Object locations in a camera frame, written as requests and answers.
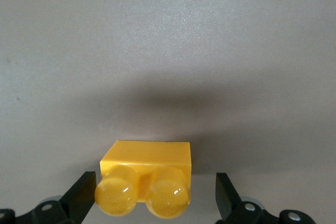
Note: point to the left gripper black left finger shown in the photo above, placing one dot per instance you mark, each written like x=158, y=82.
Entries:
x=76, y=203

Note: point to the yellow two-stud block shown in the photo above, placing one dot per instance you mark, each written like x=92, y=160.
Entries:
x=147, y=155

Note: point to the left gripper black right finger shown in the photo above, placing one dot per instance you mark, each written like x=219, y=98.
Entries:
x=231, y=208

